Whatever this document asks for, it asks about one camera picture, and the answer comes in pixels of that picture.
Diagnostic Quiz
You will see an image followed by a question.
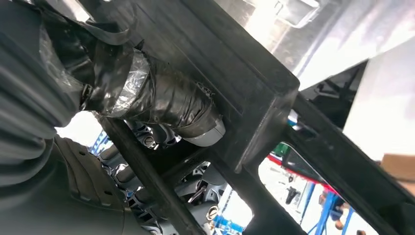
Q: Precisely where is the long red barrier belt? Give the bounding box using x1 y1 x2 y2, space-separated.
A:
266 154 340 195

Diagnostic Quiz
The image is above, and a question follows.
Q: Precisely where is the open cardboard box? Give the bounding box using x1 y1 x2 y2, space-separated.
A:
380 153 415 197

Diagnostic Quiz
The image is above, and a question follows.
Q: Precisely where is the white panel desk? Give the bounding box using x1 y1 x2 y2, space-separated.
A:
343 35 415 161

